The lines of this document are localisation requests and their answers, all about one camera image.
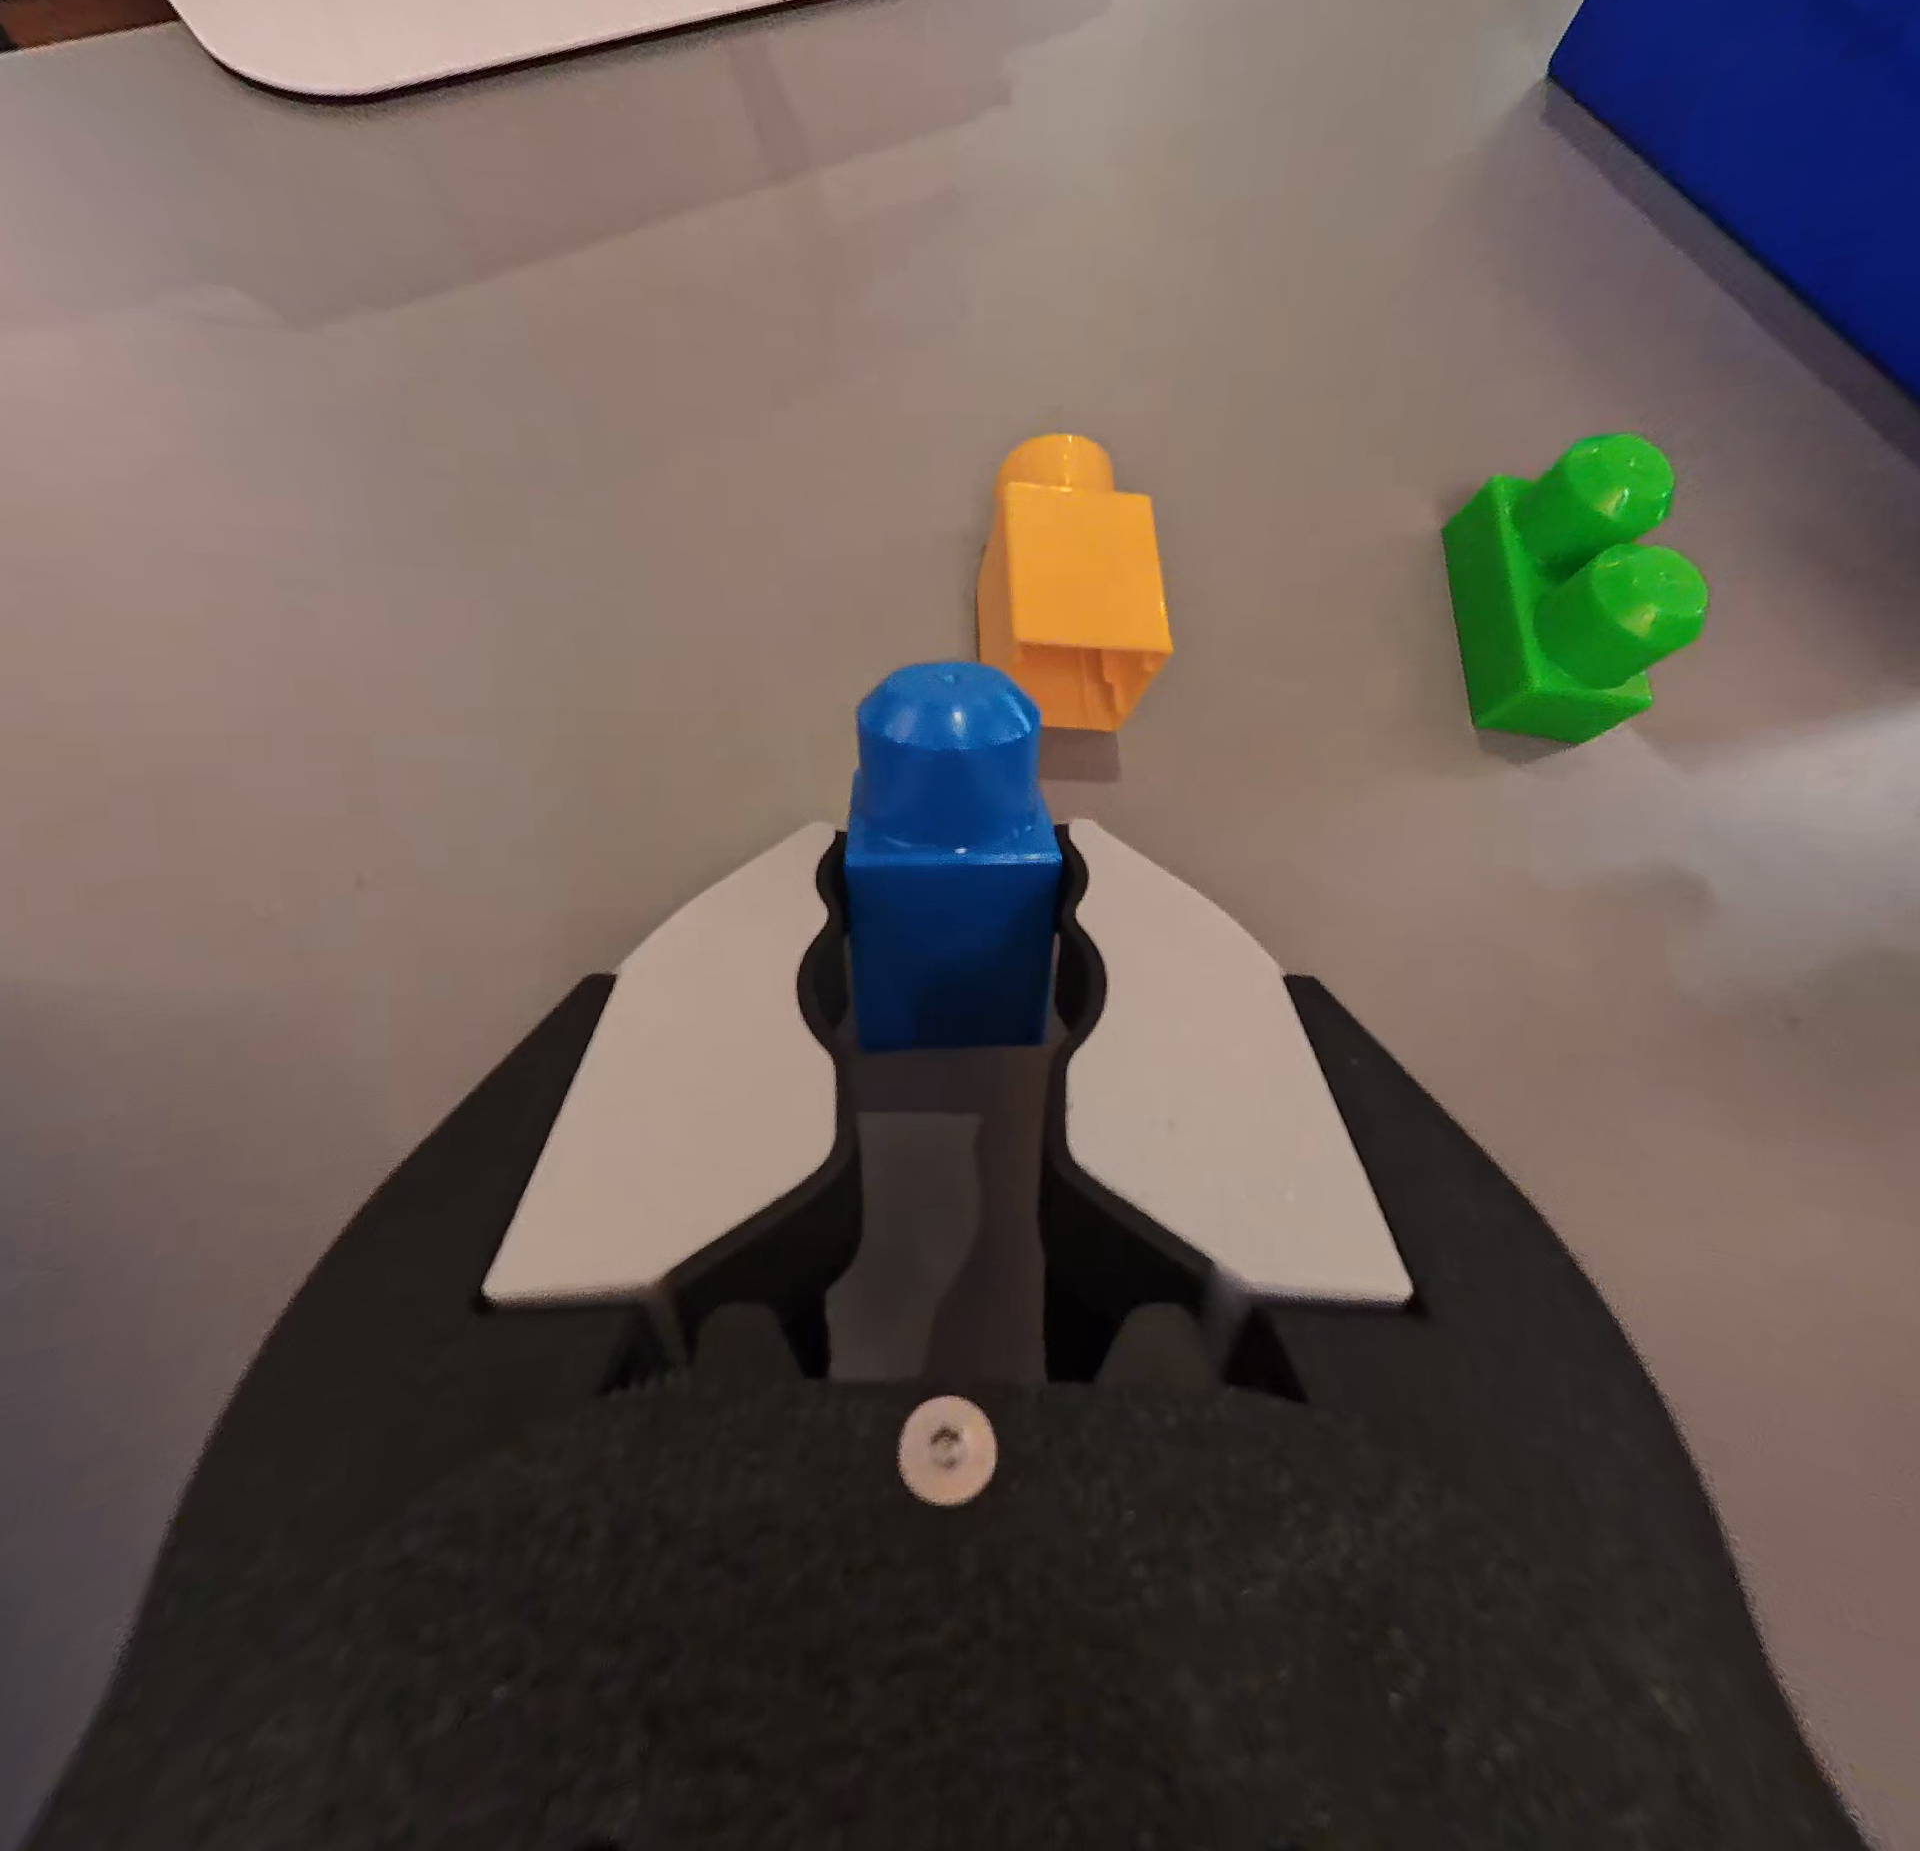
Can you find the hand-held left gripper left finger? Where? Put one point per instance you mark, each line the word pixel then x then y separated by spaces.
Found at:
pixel 674 1133

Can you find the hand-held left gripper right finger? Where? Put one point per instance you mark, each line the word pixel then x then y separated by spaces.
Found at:
pixel 1230 1133

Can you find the blue single-stud block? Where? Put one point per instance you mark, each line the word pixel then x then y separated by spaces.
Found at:
pixel 953 923

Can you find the green two-stud block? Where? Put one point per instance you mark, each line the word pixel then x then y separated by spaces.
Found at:
pixel 1514 637

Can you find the yellow single-stud block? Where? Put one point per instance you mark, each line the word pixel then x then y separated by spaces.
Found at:
pixel 1080 577

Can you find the blue plastic bin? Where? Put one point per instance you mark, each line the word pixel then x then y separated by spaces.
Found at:
pixel 1771 127

